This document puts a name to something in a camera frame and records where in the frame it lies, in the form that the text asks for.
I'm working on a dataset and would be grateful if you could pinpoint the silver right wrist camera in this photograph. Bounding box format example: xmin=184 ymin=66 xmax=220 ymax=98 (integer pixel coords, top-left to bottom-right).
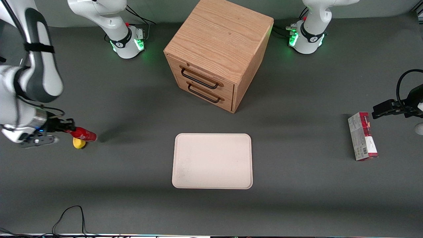
xmin=19 ymin=135 xmax=60 ymax=148

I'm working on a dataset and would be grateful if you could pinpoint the black looped cable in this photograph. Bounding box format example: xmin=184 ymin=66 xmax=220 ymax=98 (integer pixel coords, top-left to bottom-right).
xmin=52 ymin=205 xmax=87 ymax=237

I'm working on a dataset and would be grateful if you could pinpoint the white rectangular tray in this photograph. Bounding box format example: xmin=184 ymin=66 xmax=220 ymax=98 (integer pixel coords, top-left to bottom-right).
xmin=172 ymin=133 xmax=253 ymax=189

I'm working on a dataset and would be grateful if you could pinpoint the wooden drawer cabinet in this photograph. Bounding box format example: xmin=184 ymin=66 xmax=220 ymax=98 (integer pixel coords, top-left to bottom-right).
xmin=164 ymin=0 xmax=274 ymax=113

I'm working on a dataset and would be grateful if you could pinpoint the black left arm base cable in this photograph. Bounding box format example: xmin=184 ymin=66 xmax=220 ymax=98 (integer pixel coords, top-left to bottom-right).
xmin=274 ymin=7 xmax=309 ymax=38

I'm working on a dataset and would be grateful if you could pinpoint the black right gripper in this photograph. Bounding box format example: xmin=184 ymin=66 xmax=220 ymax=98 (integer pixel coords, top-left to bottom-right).
xmin=43 ymin=114 xmax=76 ymax=134

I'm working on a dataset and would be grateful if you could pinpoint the wooden drawer front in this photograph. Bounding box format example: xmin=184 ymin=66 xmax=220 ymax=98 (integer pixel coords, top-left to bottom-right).
xmin=166 ymin=55 xmax=236 ymax=99
xmin=177 ymin=78 xmax=234 ymax=112

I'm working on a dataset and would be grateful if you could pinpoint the black arm base cable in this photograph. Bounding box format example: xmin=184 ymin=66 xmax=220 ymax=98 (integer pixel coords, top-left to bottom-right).
xmin=125 ymin=4 xmax=156 ymax=42
xmin=274 ymin=7 xmax=309 ymax=38

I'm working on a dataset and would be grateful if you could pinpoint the red coke bottle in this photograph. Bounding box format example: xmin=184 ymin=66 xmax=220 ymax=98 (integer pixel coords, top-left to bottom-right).
xmin=68 ymin=127 xmax=97 ymax=143

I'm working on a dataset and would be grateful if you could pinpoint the red plaid carton box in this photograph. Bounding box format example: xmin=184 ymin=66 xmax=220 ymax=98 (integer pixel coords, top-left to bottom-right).
xmin=348 ymin=112 xmax=379 ymax=161

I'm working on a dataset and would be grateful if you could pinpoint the black right arm base cable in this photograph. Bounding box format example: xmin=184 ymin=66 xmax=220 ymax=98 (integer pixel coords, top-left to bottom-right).
xmin=125 ymin=4 xmax=156 ymax=42

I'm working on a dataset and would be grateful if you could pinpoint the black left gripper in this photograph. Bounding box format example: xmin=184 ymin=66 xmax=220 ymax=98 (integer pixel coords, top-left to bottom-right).
xmin=372 ymin=84 xmax=423 ymax=120

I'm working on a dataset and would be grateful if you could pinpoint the black metal drawer handle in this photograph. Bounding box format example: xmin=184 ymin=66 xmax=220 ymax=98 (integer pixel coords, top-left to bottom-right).
xmin=180 ymin=65 xmax=224 ymax=90
xmin=187 ymin=82 xmax=225 ymax=103

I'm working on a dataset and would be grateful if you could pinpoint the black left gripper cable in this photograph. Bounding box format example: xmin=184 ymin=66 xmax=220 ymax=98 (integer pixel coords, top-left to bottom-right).
xmin=396 ymin=69 xmax=423 ymax=108

